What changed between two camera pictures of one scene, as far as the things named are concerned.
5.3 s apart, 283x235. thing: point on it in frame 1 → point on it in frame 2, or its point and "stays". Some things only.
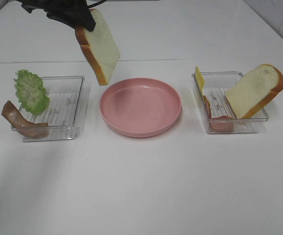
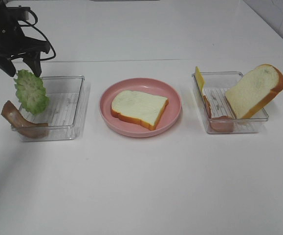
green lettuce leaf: x=31 y=92 stays
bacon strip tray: x=219 y=124 stays
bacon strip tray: x=24 y=127 stays
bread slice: x=99 y=47 → x=140 y=107
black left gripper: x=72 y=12 → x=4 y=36
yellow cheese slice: x=200 y=80 stays
